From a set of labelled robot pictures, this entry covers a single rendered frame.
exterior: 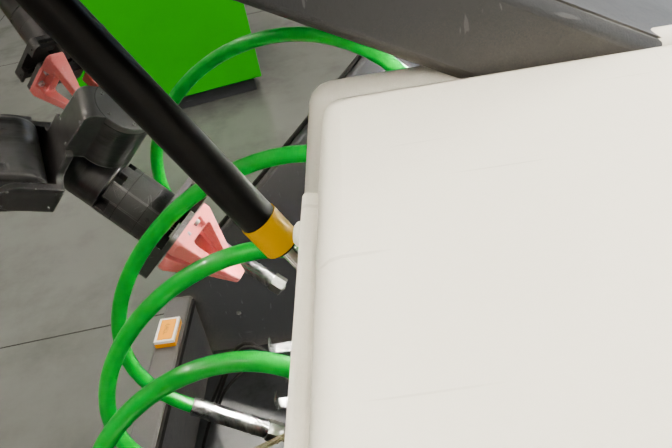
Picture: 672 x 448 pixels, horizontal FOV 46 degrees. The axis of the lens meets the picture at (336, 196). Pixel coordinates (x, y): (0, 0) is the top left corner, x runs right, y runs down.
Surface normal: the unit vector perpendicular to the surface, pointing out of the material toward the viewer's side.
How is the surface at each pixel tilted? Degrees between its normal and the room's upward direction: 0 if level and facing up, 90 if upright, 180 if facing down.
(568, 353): 0
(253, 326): 90
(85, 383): 0
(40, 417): 0
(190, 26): 90
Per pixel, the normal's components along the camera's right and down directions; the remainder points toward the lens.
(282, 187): 0.00, 0.54
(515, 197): -0.18, -0.83
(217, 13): 0.24, 0.48
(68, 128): -0.73, -0.09
